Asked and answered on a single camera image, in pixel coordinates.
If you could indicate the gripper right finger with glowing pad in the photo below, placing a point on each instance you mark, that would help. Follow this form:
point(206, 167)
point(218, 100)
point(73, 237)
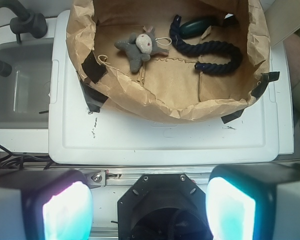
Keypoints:
point(254, 201)

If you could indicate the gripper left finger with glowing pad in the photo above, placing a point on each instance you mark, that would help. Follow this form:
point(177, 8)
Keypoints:
point(45, 205)

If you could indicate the gray plush donkey toy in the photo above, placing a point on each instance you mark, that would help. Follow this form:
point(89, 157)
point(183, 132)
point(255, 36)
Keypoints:
point(139, 48)

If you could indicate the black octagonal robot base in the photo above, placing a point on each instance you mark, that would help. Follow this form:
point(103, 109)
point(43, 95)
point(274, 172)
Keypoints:
point(163, 207)

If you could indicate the white plastic bin lid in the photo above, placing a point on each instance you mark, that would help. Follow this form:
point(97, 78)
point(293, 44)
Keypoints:
point(110, 137)

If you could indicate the black tape strip right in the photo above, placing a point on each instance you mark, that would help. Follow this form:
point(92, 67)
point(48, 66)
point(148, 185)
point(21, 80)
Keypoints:
point(262, 85)

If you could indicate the black tape strip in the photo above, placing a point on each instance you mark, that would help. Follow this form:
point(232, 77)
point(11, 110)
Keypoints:
point(93, 98)
point(262, 85)

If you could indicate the black tape strip left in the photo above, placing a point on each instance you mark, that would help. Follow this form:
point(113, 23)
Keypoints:
point(93, 98)

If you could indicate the brown paper bag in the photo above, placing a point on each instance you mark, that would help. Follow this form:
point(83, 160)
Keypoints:
point(204, 77)

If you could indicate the dark green oval object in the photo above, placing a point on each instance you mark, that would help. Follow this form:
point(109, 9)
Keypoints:
point(195, 27)

